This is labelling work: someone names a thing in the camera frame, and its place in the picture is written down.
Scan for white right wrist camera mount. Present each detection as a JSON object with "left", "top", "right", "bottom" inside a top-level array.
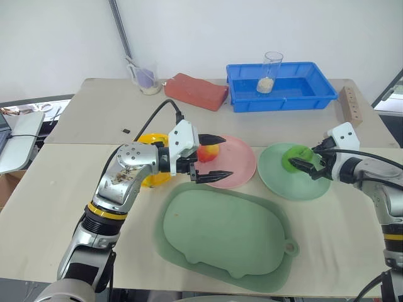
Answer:
[{"left": 326, "top": 121, "right": 361, "bottom": 152}]

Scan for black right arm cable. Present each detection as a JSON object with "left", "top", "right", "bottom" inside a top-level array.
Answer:
[{"left": 314, "top": 148, "right": 403, "bottom": 172}]

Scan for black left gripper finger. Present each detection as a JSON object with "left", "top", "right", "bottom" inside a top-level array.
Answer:
[
  {"left": 198, "top": 133, "right": 227, "bottom": 147},
  {"left": 195, "top": 171, "right": 234, "bottom": 184}
]

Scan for round green plate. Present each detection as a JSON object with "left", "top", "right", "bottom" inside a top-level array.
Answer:
[{"left": 257, "top": 142, "right": 332, "bottom": 203}]

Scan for green toy vegetable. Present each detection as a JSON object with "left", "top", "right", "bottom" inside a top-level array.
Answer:
[{"left": 280, "top": 144, "right": 316, "bottom": 174}]

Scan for grey metal pole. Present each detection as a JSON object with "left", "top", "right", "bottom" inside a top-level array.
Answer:
[{"left": 108, "top": 0, "right": 133, "bottom": 61}]

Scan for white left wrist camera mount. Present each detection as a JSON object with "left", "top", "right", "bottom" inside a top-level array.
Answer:
[{"left": 167, "top": 120, "right": 201, "bottom": 176}]

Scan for brown cardboard box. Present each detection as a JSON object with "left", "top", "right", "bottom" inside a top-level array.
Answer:
[{"left": 0, "top": 169, "right": 28, "bottom": 209}]

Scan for black metal frame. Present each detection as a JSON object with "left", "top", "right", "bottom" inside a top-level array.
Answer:
[{"left": 370, "top": 67, "right": 403, "bottom": 109}]

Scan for wooden block with holes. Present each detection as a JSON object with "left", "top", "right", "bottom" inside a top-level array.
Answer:
[{"left": 338, "top": 86, "right": 364, "bottom": 128}]

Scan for red and yellow toy fruit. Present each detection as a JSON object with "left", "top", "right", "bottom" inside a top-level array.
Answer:
[{"left": 196, "top": 143, "right": 220, "bottom": 164}]

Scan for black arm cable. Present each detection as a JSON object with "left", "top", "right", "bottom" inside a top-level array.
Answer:
[
  {"left": 314, "top": 148, "right": 403, "bottom": 172},
  {"left": 105, "top": 99, "right": 186, "bottom": 177}
]

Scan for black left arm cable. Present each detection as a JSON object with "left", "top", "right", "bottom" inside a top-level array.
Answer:
[{"left": 105, "top": 99, "right": 186, "bottom": 177}]

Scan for large green oval tray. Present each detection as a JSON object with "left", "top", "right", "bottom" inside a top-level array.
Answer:
[{"left": 154, "top": 182, "right": 300, "bottom": 294}]

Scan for pink plate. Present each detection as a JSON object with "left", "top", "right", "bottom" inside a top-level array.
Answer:
[{"left": 193, "top": 135, "right": 257, "bottom": 190}]

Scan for clear measuring cup purple scoop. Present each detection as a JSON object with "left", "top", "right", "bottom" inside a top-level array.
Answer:
[{"left": 125, "top": 55, "right": 162, "bottom": 96}]

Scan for blue plastic bin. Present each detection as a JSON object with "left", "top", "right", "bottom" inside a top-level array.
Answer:
[{"left": 225, "top": 61, "right": 339, "bottom": 113}]

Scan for clear tall glass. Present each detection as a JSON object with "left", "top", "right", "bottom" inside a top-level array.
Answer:
[{"left": 256, "top": 51, "right": 285, "bottom": 94}]

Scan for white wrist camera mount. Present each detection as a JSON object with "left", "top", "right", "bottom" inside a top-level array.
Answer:
[
  {"left": 326, "top": 121, "right": 361, "bottom": 152},
  {"left": 167, "top": 120, "right": 201, "bottom": 176}
]

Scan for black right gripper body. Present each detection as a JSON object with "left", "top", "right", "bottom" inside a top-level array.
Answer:
[{"left": 309, "top": 137, "right": 336, "bottom": 182}]

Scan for yellow bowl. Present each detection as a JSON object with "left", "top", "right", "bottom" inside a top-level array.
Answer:
[{"left": 133, "top": 133, "right": 173, "bottom": 188}]

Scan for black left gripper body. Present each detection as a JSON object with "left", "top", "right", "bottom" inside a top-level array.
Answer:
[{"left": 175, "top": 147, "right": 203, "bottom": 184}]

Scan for red brick block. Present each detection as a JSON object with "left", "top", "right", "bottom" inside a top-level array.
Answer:
[{"left": 163, "top": 72, "right": 229, "bottom": 112}]

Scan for scissors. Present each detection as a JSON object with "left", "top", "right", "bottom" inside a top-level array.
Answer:
[{"left": 30, "top": 102, "right": 54, "bottom": 113}]

